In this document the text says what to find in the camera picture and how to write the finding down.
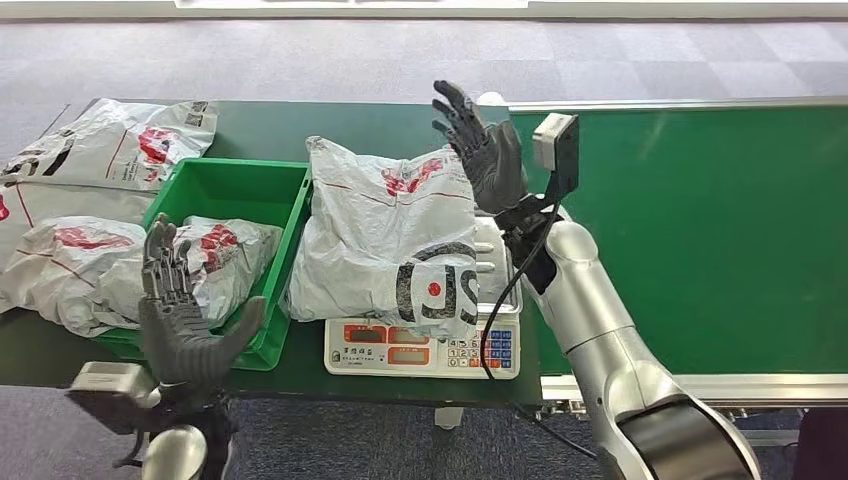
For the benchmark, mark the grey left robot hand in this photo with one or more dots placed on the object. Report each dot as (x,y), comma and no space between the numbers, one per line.
(179,344)

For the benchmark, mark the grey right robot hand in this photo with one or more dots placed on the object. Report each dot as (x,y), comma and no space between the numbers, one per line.
(493,169)

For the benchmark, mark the grey courier bag black logo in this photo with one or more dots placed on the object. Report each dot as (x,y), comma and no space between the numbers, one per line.
(378,232)

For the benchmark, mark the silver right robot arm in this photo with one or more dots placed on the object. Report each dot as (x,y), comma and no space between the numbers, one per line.
(596,311)

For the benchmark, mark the green plastic basket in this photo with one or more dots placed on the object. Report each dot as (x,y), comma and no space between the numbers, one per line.
(232,189)

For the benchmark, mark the steel-pan electronic weighing scale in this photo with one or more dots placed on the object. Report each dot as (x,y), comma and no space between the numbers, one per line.
(371,354)

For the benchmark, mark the white round table foot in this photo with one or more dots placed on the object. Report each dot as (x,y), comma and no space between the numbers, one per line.
(491,98)

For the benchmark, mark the crumpled grey courier bag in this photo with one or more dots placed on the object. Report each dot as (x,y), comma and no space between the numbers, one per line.
(66,278)
(232,258)

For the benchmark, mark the dark green table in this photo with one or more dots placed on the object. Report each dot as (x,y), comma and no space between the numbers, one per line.
(371,126)

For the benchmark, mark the flat grey courier bag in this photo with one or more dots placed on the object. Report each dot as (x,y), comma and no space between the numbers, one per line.
(66,202)
(99,142)

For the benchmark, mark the green conveyor belt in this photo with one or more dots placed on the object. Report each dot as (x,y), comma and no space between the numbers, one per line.
(729,232)

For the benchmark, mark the conveyor underframe metal brackets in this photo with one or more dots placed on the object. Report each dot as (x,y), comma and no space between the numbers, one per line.
(563,409)

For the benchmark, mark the black box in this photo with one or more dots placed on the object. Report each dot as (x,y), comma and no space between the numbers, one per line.
(821,444)

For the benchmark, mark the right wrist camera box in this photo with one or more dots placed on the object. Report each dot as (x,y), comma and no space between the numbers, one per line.
(556,149)

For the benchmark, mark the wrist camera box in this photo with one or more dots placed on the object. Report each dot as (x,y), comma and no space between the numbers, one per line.
(112,387)
(556,149)

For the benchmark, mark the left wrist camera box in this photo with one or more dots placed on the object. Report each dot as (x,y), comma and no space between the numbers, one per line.
(112,387)

